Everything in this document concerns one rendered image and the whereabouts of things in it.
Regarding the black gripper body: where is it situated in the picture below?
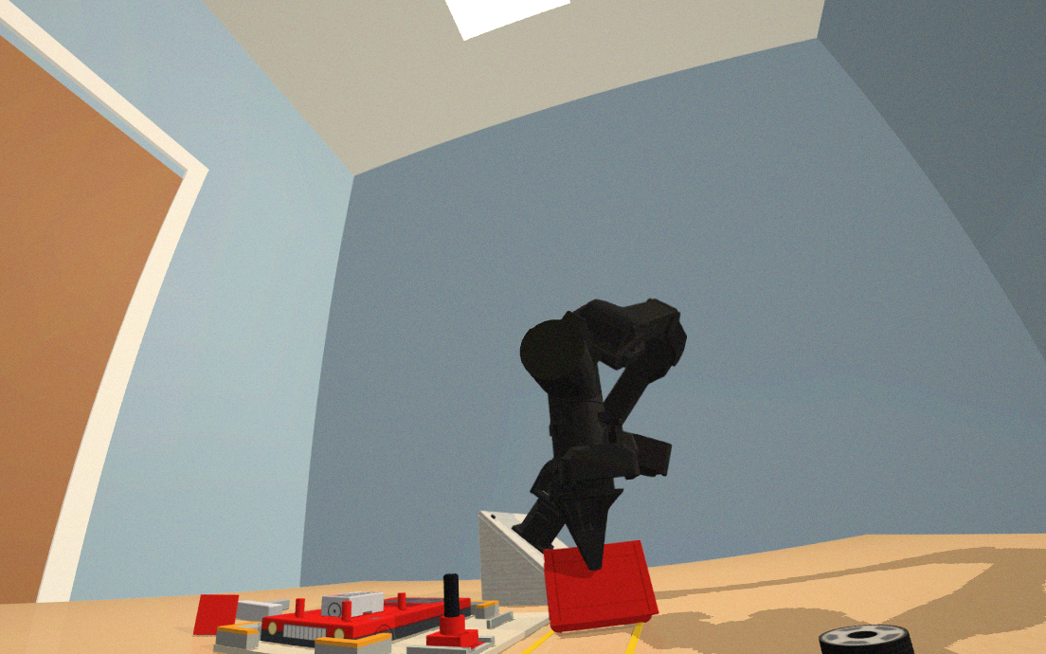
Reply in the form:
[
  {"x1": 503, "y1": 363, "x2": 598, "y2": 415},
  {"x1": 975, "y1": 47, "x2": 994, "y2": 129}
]
[{"x1": 548, "y1": 402, "x2": 640, "y2": 501}]

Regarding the yellow rectangular frame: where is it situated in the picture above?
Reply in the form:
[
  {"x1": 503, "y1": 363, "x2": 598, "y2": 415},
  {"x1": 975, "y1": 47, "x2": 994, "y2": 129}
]
[{"x1": 520, "y1": 622, "x2": 643, "y2": 654}]

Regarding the black toy tyre with white hub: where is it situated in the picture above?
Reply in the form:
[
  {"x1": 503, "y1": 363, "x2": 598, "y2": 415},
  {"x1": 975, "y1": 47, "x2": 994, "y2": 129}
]
[{"x1": 819, "y1": 625, "x2": 914, "y2": 654}]

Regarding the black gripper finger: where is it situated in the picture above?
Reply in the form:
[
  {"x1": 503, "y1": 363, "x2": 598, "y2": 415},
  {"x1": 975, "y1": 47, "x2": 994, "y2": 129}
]
[
  {"x1": 558, "y1": 488, "x2": 624, "y2": 571},
  {"x1": 554, "y1": 499, "x2": 581, "y2": 552}
]

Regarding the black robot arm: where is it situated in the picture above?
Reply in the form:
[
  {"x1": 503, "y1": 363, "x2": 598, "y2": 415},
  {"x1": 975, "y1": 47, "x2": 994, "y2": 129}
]
[{"x1": 511, "y1": 299, "x2": 687, "y2": 554}]

